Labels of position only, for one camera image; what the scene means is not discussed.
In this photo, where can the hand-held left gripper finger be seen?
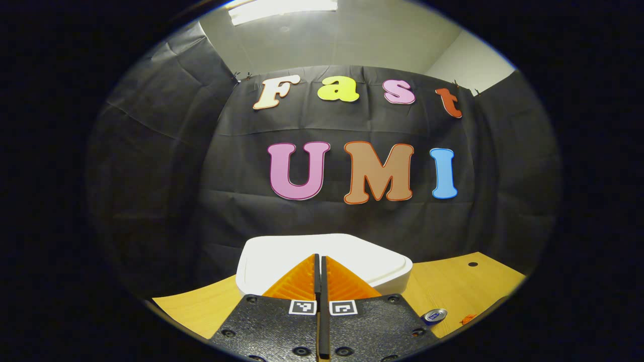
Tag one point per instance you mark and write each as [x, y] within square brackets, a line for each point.
[317, 281]
[323, 286]

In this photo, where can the white desktop garbage bin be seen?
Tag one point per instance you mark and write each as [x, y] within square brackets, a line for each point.
[282, 261]

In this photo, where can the blue pop can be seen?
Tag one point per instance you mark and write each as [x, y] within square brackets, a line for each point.
[435, 316]

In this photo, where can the orange paper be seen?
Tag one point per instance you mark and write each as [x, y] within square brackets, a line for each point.
[468, 319]

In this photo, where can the wooden desktop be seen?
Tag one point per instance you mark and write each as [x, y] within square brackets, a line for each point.
[453, 286]

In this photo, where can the black backdrop cloth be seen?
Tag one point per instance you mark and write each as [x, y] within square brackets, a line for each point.
[151, 176]

